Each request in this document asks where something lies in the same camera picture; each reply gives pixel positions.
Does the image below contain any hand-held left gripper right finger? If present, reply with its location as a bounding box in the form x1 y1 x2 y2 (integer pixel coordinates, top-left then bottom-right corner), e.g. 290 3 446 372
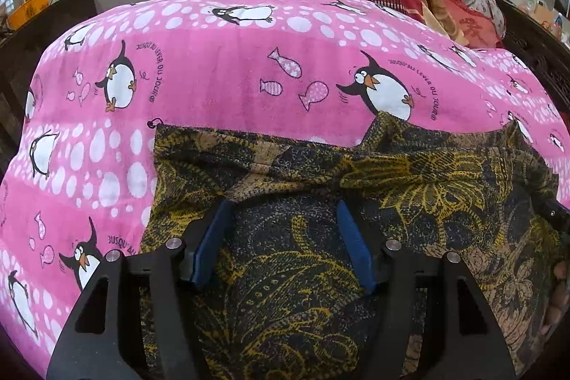
336 199 517 380

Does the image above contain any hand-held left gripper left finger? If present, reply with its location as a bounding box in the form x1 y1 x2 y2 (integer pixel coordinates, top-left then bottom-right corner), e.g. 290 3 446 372
46 199 235 380

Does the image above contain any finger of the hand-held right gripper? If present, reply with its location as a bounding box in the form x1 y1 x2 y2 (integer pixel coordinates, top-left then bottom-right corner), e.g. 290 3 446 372
537 202 570 239

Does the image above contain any dark yellow floral shirt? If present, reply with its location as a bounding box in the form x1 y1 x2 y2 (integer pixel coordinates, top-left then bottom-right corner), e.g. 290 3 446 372
140 110 570 380

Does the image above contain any person's right hand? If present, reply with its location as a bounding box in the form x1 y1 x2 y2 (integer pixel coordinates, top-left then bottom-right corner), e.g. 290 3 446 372
541 260 570 336

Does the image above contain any pink penguin blanket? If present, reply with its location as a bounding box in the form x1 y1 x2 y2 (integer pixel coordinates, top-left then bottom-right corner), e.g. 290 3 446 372
0 0 570 367

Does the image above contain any clutter of packets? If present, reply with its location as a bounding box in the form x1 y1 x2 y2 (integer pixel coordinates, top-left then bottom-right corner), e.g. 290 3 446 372
517 0 567 29

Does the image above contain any red embroidered cloth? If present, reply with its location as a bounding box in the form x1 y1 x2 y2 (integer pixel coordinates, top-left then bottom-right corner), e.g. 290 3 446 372
439 0 504 49

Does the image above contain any yellow plastic basin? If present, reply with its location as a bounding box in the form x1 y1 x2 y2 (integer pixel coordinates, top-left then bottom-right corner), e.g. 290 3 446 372
6 0 52 30

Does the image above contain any dark wooden bed frame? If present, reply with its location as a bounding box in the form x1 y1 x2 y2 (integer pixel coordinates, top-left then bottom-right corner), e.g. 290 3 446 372
0 0 99 167

